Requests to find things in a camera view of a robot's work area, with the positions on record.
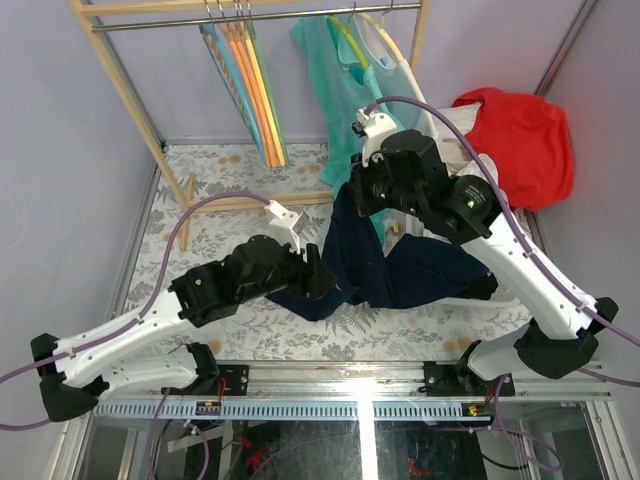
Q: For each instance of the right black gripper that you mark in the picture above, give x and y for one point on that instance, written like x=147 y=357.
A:
x=358 y=183

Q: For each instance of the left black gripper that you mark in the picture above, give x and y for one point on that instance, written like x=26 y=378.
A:
x=314 y=277

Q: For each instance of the navy blue t shirt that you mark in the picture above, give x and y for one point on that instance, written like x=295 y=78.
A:
x=417 y=270

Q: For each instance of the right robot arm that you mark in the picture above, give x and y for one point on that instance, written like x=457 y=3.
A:
x=402 y=170

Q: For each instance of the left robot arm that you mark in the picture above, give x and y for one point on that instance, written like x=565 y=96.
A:
x=78 y=372

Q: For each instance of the teal t shirt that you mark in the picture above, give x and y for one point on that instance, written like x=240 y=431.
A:
x=341 y=87

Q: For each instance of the yellow green hanger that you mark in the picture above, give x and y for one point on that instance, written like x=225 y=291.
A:
x=354 y=47

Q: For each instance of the orange hanger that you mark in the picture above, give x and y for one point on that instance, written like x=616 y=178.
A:
x=255 y=98

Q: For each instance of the blue hanger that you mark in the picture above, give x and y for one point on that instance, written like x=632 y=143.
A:
x=229 y=72

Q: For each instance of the white cloth pile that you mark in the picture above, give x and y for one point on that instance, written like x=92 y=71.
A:
x=453 y=154

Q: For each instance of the floral table mat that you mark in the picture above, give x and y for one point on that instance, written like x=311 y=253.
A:
x=261 y=330

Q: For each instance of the red cloth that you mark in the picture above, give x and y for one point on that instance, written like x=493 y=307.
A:
x=528 y=139

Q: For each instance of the white laundry basket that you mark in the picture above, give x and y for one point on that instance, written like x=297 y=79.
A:
x=501 y=298

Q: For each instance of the wooden clothes rack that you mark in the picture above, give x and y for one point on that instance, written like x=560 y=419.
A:
x=89 y=17

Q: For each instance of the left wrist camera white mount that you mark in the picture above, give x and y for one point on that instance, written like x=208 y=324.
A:
x=286 y=225

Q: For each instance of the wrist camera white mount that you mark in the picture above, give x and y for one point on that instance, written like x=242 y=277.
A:
x=373 y=128
x=286 y=225

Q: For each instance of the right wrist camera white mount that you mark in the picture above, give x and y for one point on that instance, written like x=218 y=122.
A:
x=373 y=128

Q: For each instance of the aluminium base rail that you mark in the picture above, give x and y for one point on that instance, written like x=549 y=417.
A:
x=314 y=391

